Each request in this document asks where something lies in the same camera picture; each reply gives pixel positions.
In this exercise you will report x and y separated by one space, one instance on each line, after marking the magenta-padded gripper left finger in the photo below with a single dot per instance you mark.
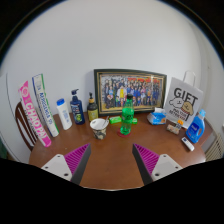
58 165

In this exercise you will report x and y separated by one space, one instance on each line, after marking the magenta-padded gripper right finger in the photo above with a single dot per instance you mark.
165 165

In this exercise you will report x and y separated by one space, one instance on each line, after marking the dark amber pump bottle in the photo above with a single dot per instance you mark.
92 111

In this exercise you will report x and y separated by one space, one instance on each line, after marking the white refrigerator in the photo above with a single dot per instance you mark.
5 113

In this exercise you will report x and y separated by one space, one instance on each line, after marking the dark blue pump bottle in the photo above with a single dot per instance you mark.
77 111

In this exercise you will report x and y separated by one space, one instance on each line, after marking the blue tissue pack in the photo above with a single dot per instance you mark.
156 117

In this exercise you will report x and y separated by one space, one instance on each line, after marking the green plastic drink bottle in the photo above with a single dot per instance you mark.
127 116

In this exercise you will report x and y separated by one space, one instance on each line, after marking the white bottle with blue cap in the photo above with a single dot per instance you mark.
64 116

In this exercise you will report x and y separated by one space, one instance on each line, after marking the white remote control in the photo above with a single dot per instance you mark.
187 144

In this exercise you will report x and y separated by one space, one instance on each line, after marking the small brown snack pack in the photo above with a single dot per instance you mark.
172 129

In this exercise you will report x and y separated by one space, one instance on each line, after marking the blue detergent bottle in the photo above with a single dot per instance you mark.
196 130

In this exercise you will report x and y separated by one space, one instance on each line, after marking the white paper gift bag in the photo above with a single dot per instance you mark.
183 100

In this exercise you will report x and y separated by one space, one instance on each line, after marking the small green packet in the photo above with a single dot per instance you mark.
135 121
115 120

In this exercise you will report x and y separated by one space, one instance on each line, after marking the framed group picture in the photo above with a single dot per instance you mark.
143 88

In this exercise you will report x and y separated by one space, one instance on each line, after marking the green and white cardboard tube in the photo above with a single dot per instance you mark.
46 106

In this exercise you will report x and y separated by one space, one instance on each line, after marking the dark green crate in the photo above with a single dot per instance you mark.
2 150

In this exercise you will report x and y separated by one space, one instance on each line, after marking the pink cardboard tube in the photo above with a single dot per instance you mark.
35 116

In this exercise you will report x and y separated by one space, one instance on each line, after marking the grey spoon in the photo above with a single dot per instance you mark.
105 121

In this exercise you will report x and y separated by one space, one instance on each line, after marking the small multicoloured cube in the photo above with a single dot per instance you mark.
180 122

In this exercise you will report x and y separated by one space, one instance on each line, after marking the brown wooden chair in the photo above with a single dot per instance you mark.
21 125

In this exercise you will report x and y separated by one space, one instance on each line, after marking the white radiator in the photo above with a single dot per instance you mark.
216 148

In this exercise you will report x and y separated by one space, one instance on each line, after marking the camouflage print cup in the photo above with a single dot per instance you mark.
99 131

